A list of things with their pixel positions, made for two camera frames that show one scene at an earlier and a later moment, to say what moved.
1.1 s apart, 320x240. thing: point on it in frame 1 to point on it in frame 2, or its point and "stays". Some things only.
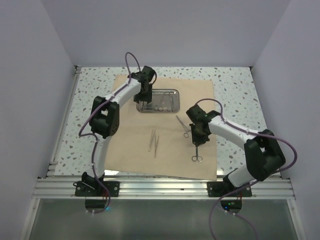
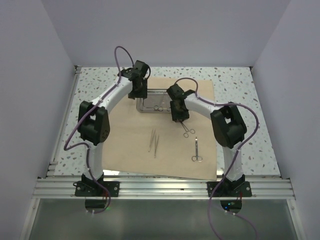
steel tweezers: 155,144 stays
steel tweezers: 151,138 stays
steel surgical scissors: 194,158 stays
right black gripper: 197,141 to 175,116
